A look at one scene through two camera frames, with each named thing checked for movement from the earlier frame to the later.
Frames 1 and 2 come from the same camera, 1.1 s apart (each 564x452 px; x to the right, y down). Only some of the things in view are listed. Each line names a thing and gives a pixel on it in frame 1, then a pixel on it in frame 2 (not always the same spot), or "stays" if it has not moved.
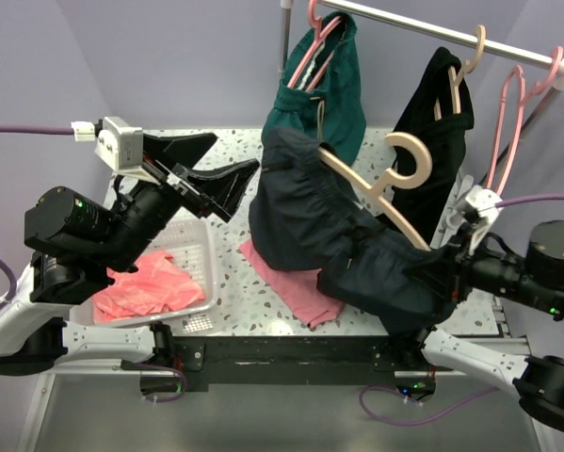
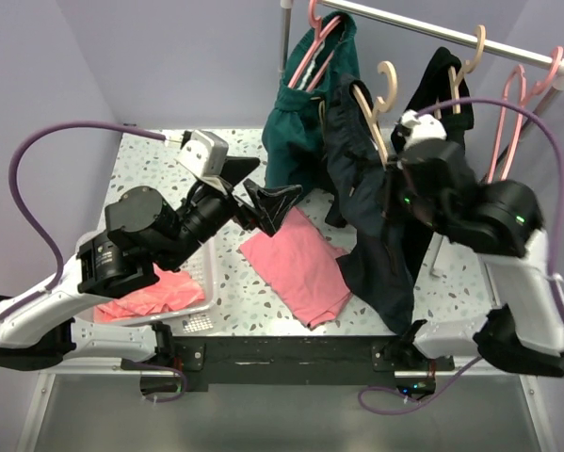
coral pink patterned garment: (156, 282) stays
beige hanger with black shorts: (467, 69) stays
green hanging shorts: (321, 89) stays
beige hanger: (379, 188) to (391, 72)
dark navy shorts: (307, 212) to (357, 169)
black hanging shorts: (437, 105) stays
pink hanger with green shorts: (315, 22) stays
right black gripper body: (458, 273) to (399, 201)
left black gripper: (223, 186) to (271, 205)
